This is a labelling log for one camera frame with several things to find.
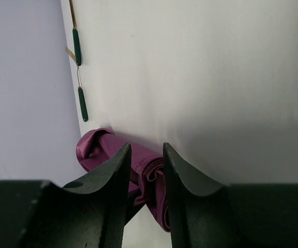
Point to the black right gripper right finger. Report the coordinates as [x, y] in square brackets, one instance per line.
[199, 209]

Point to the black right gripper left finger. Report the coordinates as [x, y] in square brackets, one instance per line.
[87, 212]

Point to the purple cloth napkin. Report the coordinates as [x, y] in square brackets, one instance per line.
[147, 182]

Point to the gold fork black handle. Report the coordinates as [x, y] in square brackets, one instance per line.
[81, 96]

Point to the gold knife black handle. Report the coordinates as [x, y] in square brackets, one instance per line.
[75, 35]

